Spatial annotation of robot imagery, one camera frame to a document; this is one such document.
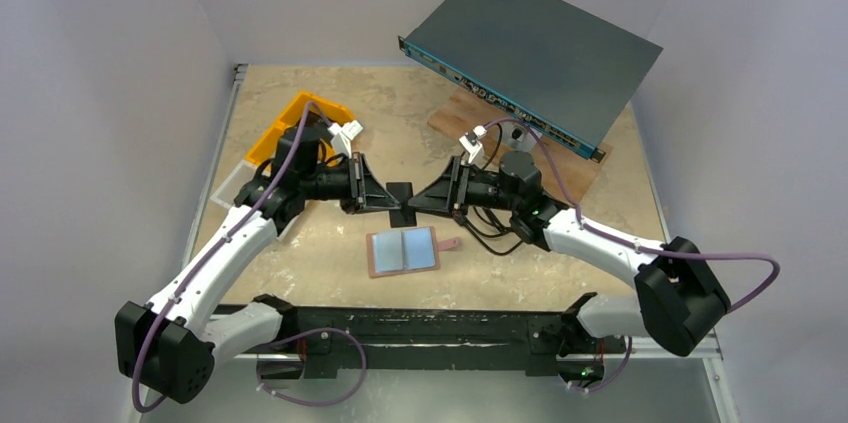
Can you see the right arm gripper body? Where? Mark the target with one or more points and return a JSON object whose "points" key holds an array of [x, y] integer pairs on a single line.
{"points": [[456, 183]]}

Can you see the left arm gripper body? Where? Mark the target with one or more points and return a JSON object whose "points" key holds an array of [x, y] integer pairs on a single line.
{"points": [[330, 183]]}

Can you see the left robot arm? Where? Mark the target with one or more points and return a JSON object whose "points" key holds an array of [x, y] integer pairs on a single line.
{"points": [[172, 343]]}

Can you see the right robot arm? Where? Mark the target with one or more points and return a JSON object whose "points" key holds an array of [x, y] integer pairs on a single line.
{"points": [[678, 299]]}

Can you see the yellow bin with cards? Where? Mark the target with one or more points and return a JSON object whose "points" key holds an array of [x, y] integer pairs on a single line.
{"points": [[265, 147]]}

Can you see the yellow bin with black item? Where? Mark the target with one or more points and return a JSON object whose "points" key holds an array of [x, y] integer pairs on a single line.
{"points": [[307, 103]]}

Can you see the grey socket box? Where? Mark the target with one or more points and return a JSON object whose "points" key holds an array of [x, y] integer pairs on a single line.
{"points": [[518, 138]]}

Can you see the wooden board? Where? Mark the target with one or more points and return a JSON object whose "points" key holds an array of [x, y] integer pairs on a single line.
{"points": [[463, 111]]}

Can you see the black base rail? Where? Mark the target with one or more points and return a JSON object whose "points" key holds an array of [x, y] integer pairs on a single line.
{"points": [[469, 324]]}

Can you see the aluminium frame rail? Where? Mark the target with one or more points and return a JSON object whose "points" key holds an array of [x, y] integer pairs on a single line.
{"points": [[439, 349]]}

